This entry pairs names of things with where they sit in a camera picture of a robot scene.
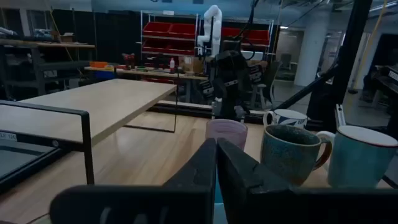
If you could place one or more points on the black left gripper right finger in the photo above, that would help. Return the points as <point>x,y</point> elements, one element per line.
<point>236,174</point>

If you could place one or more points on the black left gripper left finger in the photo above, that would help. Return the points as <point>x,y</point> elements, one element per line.
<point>199,174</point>

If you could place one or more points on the dark green speckled mug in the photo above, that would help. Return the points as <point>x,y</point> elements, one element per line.
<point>289,155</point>

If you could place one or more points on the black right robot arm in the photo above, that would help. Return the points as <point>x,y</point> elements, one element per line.
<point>230,71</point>

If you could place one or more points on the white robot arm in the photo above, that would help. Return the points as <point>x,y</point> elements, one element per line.
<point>214,28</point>

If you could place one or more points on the office chair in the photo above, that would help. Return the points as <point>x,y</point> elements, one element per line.
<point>264,90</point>

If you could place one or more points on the white mug blue pattern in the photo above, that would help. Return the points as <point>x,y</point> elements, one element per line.
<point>287,119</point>

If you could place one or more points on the white bottle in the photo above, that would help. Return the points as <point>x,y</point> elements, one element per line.
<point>172,63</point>

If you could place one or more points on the metal rack red bins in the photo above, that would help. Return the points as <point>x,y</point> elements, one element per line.
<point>169,29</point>
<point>255,36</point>

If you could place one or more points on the white concrete column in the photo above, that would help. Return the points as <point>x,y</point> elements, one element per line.
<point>311,56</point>

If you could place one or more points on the red power drill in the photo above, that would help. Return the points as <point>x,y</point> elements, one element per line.
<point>129,59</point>

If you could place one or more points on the blue storage bin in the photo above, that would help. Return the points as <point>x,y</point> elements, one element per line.
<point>104,75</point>

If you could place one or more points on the orange bin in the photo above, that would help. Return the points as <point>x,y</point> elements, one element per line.
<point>99,64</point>

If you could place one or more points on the cardboard box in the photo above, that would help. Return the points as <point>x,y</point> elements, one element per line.
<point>66,38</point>

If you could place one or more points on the dark shelving unit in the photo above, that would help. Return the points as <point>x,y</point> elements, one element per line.
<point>34,67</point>

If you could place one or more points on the black rig frame post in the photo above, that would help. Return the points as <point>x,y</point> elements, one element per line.
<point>351,56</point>

